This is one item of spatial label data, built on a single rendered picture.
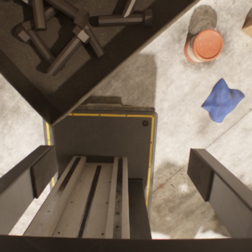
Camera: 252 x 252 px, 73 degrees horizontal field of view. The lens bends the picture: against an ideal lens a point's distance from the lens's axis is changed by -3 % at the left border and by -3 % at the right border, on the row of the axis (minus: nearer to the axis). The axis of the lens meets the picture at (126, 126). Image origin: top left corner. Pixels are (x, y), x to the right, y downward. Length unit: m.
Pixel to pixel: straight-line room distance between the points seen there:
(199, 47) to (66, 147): 1.04
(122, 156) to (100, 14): 0.93
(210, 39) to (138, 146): 0.80
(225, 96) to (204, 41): 0.48
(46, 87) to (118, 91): 1.05
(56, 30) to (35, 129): 1.29
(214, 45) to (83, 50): 1.07
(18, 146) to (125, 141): 0.96
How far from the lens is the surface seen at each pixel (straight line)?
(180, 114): 1.45
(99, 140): 1.11
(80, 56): 0.32
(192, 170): 0.17
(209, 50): 1.29
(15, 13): 0.37
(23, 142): 1.67
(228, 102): 1.54
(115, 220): 0.70
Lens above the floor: 1.36
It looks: 75 degrees down
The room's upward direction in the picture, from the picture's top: 178 degrees clockwise
